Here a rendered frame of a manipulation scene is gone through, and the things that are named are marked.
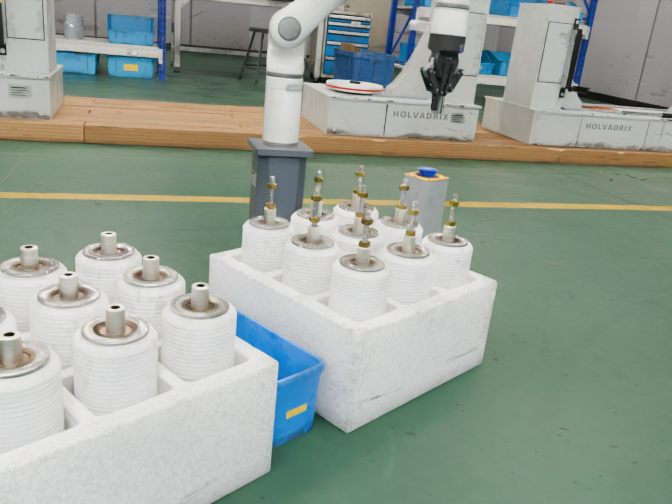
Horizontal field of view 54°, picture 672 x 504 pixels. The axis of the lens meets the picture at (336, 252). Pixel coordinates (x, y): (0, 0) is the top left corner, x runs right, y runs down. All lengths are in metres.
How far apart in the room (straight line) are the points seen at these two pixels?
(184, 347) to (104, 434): 0.15
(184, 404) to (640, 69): 7.63
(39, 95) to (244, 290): 2.11
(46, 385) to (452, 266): 0.73
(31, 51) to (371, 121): 1.56
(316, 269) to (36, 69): 2.29
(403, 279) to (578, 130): 2.86
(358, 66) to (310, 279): 4.66
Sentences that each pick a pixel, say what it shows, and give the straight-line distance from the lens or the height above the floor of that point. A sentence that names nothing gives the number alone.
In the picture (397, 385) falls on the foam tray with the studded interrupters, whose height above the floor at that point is 0.05.
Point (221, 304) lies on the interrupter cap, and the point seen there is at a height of 0.25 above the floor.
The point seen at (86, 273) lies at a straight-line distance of 1.03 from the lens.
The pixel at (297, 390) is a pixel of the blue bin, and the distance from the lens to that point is 1.01.
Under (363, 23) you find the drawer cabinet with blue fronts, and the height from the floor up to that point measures 0.60.
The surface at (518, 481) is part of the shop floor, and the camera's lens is 1.07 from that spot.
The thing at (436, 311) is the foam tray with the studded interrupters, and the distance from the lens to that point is 1.14.
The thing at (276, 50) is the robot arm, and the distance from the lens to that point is 1.71.
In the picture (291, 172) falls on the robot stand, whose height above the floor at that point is 0.24.
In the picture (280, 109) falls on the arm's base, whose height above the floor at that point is 0.39.
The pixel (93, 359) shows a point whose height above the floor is 0.24.
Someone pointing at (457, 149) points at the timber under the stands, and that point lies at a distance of 3.46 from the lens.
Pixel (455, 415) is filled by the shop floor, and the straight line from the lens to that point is 1.18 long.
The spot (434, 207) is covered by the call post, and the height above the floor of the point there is 0.25.
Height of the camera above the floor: 0.62
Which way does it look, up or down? 20 degrees down
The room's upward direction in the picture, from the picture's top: 6 degrees clockwise
